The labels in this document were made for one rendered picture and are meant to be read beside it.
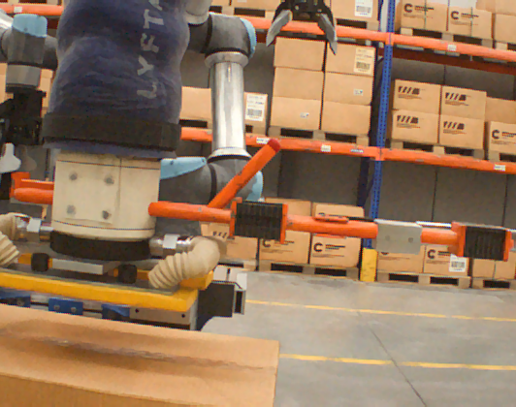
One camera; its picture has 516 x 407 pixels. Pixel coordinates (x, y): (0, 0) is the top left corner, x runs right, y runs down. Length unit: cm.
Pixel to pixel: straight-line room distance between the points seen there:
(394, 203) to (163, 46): 884
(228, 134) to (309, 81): 665
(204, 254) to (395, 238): 29
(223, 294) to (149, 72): 87
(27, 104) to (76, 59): 41
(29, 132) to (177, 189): 41
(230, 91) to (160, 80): 75
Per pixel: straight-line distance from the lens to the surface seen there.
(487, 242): 110
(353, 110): 841
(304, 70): 840
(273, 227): 105
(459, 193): 1004
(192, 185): 166
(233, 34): 185
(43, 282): 102
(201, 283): 116
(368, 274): 837
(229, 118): 177
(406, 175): 983
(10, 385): 102
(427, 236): 108
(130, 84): 103
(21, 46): 145
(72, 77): 105
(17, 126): 144
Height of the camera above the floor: 127
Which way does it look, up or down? 3 degrees down
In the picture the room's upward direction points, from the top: 5 degrees clockwise
